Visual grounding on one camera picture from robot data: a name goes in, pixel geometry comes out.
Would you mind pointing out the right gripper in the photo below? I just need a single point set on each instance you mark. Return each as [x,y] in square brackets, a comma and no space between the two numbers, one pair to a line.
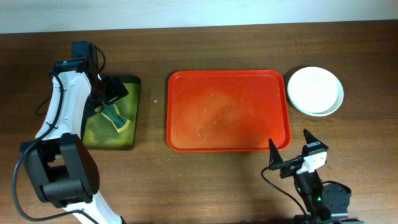
[287,166]

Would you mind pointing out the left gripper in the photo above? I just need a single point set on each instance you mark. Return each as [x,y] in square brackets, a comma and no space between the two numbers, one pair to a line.
[115,88]

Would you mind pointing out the green and yellow sponge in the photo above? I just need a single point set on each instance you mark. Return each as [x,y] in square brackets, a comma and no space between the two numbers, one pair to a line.
[112,114]

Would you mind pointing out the white plate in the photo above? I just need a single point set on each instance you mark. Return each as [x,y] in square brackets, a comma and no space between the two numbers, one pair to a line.
[313,90]

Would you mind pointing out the light blue plate top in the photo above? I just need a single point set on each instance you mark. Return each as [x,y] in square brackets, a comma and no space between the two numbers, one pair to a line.
[332,109]

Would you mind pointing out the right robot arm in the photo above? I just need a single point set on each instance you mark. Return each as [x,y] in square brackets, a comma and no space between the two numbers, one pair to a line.
[324,201]

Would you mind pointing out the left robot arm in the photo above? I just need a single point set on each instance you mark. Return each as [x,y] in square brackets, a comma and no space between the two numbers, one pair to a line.
[60,168]

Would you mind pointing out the black tray with soapy water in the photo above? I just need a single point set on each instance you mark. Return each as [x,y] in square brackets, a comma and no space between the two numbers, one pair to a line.
[99,133]

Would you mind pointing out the red plastic tray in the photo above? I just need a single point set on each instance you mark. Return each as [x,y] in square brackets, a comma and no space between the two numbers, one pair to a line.
[227,111]

